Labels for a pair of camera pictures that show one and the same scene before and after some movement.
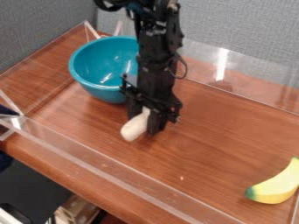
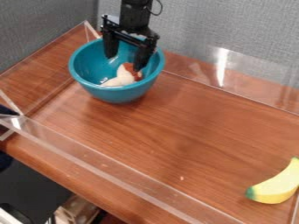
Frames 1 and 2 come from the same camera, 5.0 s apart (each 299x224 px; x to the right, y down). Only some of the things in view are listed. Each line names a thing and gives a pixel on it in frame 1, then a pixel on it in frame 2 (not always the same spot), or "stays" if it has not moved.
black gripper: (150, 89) → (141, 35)
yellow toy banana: (279, 188) stays
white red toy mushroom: (134, 129) → (126, 75)
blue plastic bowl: (98, 62) stays
